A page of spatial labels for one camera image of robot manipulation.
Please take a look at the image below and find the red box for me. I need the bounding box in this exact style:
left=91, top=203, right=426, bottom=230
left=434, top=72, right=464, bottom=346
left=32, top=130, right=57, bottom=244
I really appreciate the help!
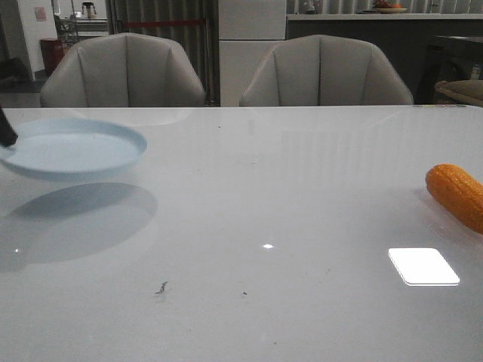
left=40, top=38, right=63, bottom=75

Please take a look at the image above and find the fruit bowl on counter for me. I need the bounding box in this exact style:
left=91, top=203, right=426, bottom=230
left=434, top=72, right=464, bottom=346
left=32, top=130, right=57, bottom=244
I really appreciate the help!
left=373, top=0, right=407, bottom=14

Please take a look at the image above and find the dark grey counter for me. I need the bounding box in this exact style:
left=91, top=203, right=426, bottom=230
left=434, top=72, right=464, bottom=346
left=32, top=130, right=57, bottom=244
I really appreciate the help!
left=286, top=14, right=482, bottom=104

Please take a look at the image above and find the orange corn cob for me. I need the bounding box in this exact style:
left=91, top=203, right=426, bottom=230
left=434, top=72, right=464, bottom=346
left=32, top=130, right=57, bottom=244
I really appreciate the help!
left=426, top=164, right=482, bottom=234

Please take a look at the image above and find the right beige upholstered chair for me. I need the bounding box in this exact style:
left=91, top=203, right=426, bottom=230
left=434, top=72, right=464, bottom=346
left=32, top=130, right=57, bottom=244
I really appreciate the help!
left=239, top=35, right=413, bottom=107

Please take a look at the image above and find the beige cushion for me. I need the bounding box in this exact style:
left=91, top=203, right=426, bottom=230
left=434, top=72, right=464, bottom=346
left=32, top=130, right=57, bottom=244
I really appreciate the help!
left=434, top=80, right=482, bottom=107

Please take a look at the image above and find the left beige upholstered chair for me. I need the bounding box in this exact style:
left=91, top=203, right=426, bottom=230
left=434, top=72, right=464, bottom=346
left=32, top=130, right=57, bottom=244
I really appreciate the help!
left=40, top=32, right=205, bottom=108

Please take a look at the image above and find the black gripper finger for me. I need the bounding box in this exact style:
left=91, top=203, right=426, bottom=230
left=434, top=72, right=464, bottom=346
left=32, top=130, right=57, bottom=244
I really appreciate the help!
left=0, top=108, right=18, bottom=147

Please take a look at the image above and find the beige upholstered chair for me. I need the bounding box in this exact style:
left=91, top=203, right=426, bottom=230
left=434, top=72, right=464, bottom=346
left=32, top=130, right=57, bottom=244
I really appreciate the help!
left=40, top=32, right=205, bottom=108
left=239, top=35, right=413, bottom=107

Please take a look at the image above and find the white cabinet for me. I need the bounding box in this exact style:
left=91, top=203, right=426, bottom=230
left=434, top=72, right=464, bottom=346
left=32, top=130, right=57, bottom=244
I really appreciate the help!
left=218, top=0, right=287, bottom=107

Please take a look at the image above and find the light blue round plate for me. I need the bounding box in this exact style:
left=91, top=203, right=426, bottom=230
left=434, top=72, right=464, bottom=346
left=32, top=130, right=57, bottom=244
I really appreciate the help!
left=1, top=118, right=147, bottom=181

